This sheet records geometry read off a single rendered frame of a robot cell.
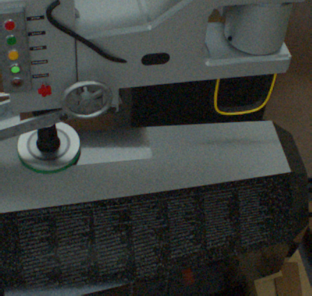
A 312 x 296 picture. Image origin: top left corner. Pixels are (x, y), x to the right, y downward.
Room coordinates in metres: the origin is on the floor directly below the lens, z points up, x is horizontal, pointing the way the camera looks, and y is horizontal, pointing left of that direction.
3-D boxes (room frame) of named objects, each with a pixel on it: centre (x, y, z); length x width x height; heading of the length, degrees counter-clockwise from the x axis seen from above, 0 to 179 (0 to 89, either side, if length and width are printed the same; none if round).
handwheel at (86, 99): (1.26, 0.21, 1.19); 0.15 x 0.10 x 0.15; 105
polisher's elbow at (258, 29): (1.52, -0.27, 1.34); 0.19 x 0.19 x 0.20
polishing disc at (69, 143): (1.34, 0.36, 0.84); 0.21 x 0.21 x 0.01
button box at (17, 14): (1.21, 0.40, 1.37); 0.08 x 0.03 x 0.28; 105
